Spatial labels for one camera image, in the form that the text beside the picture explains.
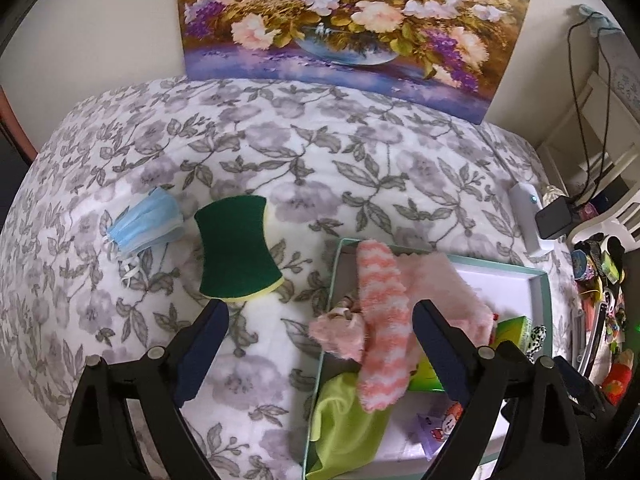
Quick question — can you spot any lime green cloth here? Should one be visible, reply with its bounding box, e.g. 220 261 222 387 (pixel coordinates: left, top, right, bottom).
305 372 396 480

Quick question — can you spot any small cartoon packet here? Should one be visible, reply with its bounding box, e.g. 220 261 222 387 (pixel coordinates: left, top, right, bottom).
415 400 468 461

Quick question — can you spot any white plastic device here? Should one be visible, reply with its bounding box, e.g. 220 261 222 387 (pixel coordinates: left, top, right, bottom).
507 182 556 261

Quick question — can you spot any floral grey white blanket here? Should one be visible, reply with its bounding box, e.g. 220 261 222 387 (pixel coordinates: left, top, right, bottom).
0 77 576 480

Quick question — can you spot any dark furniture brown edge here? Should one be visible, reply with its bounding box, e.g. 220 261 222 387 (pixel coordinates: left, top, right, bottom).
0 85 38 166

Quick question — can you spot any pink white striped fuzzy sock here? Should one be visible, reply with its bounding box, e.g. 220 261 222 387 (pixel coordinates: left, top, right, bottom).
355 240 423 413

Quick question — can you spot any white patterned cloth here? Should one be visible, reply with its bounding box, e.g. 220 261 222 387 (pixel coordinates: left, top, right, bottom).
577 4 640 121

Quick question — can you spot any pile of colourful toys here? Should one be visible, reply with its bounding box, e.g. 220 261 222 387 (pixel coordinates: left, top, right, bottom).
570 232 636 406

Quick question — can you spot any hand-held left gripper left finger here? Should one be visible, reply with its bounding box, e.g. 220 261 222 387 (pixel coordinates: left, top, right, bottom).
56 299 231 480

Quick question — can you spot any black adapter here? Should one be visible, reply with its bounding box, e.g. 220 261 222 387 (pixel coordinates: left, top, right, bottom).
535 196 581 240

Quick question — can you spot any flower painting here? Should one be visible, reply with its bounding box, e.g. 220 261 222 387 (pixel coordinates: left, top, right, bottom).
175 0 538 126

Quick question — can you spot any yellow green sponge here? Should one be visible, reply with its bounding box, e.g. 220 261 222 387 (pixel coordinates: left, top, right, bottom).
193 194 285 306

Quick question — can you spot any white chair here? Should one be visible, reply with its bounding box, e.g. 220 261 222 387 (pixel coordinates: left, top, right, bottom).
537 70 640 246

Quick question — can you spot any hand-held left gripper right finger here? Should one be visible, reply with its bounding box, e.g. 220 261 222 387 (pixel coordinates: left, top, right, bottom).
412 299 586 480

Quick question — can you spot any pink fuzzy cloth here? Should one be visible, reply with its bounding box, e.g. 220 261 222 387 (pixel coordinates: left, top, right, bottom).
307 252 496 363

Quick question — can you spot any black cable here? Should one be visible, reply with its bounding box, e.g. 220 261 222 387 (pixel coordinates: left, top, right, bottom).
572 22 618 207
566 10 596 201

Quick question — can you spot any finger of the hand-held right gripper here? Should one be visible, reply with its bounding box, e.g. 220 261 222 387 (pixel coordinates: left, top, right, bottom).
552 356 607 416

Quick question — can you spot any white box teal rim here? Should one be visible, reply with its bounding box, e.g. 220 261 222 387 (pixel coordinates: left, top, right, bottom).
300 237 553 480

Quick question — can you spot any black white spotted item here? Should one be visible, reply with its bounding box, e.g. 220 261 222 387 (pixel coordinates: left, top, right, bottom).
525 325 548 363

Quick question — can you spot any blue face mask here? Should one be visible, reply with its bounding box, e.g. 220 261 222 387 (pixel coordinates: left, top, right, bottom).
105 187 185 288

